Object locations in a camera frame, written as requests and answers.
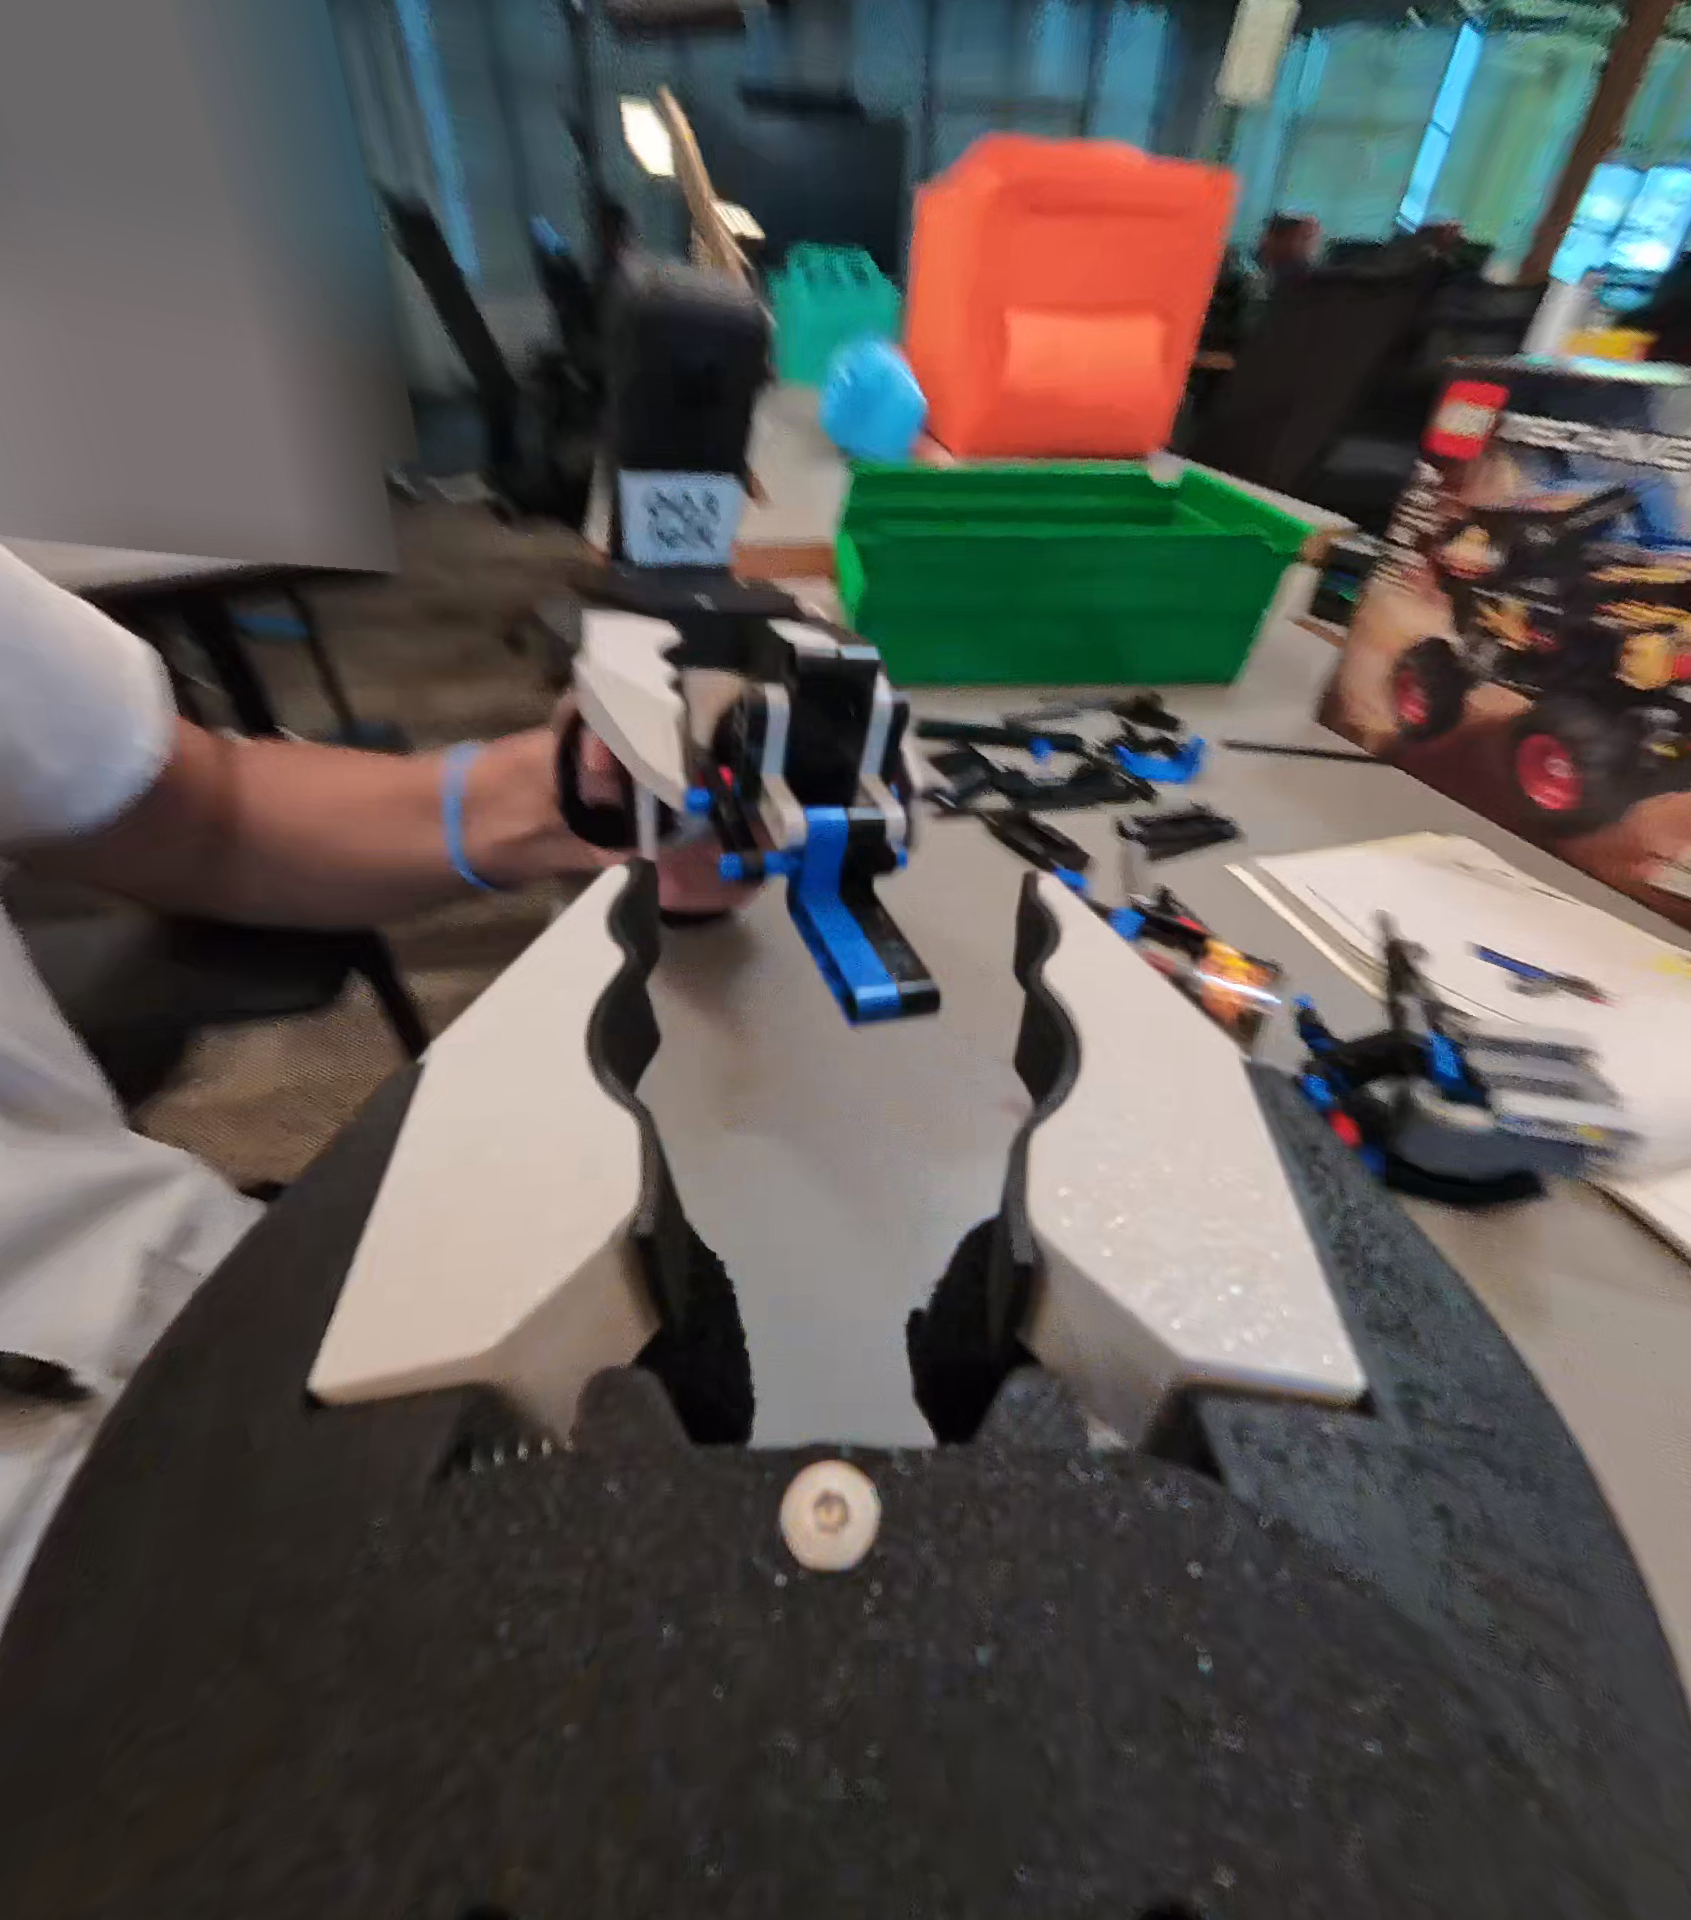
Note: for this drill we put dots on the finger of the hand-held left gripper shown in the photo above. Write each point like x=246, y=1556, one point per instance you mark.
x=649, y=720
x=781, y=751

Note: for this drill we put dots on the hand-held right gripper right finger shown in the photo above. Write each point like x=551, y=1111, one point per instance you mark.
x=1175, y=1231

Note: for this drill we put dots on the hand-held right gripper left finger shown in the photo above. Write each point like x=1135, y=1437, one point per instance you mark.
x=483, y=1201

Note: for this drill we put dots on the black and blue lego subassembly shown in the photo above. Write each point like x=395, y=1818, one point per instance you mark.
x=845, y=914

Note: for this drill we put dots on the grey lego chassis assembly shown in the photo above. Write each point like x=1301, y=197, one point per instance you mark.
x=1445, y=1111

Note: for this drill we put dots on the person's left forearm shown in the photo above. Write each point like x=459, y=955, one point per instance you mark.
x=304, y=825

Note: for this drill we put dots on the pile of black lego pieces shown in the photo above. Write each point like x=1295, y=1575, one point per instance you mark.
x=1025, y=780

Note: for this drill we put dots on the flame printed lego assembly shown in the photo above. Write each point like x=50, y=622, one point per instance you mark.
x=1213, y=969

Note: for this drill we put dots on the long black lego axle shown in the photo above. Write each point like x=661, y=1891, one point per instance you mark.
x=1303, y=751

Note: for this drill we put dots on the lego set box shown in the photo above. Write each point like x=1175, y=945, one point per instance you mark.
x=1579, y=631

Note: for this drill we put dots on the person's left hand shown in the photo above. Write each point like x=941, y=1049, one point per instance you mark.
x=537, y=810

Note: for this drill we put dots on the teal plastic basket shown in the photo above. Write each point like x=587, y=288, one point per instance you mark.
x=821, y=300

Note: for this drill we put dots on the wooden easel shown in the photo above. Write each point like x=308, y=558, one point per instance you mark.
x=701, y=194

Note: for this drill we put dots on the blue wristband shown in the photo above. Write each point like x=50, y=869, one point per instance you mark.
x=461, y=825

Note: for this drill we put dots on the green plastic bin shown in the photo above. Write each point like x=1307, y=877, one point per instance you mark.
x=1055, y=600

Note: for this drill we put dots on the white instruction booklet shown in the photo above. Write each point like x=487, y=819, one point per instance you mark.
x=1385, y=901

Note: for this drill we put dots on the orange plastic bin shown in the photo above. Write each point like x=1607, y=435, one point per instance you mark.
x=1069, y=271

